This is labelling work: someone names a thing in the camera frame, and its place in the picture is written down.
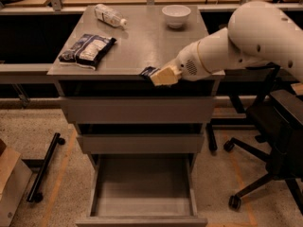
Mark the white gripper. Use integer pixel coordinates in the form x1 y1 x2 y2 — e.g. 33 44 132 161
150 42 210 86

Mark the dark blue rxbar wrapper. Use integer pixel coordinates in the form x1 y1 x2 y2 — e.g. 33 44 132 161
140 66 159 79

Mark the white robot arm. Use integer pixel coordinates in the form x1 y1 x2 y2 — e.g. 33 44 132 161
150 1 303 86

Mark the grey drawer cabinet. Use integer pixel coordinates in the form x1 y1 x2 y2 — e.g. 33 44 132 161
47 5 226 227

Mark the grey middle drawer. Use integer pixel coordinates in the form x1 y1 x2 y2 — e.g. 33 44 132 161
77 134 205 154

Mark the grey top drawer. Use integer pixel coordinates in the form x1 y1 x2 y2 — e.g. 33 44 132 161
60 96 214 124

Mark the grey open bottom drawer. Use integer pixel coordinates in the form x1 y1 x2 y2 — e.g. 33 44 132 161
76 154 207 227

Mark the white ceramic bowl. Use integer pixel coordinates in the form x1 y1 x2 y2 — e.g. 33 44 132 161
162 5 191 28

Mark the blue white chip bag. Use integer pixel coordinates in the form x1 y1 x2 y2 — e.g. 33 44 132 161
59 34 116 70

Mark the clear plastic water bottle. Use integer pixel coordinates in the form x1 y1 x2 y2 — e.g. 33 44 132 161
94 4 127 27

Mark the black office chair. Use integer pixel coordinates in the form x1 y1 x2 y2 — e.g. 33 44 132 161
219 22 303 213

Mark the black wheeled bar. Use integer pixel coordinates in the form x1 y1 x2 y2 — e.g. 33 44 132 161
24 132 65 202

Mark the cardboard box on cart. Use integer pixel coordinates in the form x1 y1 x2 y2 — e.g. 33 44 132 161
0 140 31 227

